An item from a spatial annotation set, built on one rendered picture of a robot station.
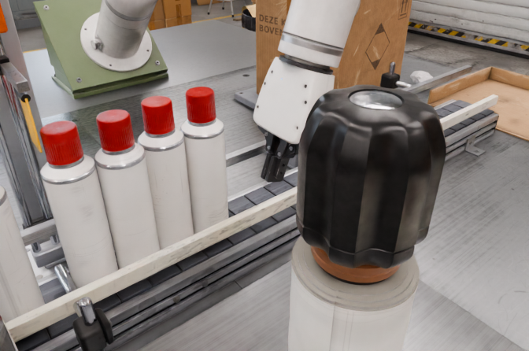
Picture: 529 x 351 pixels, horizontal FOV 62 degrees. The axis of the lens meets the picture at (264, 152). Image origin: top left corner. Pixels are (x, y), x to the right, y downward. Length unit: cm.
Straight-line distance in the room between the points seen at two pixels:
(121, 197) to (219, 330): 17
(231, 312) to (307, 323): 22
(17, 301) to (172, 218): 18
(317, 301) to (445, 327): 27
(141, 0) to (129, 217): 69
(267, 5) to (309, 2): 48
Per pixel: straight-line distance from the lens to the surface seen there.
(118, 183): 48
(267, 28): 105
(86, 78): 126
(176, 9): 415
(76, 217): 49
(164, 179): 51
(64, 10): 136
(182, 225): 55
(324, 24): 56
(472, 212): 81
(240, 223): 58
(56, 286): 59
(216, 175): 54
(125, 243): 53
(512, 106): 126
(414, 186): 24
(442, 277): 67
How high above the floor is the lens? 127
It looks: 29 degrees down
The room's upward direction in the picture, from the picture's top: straight up
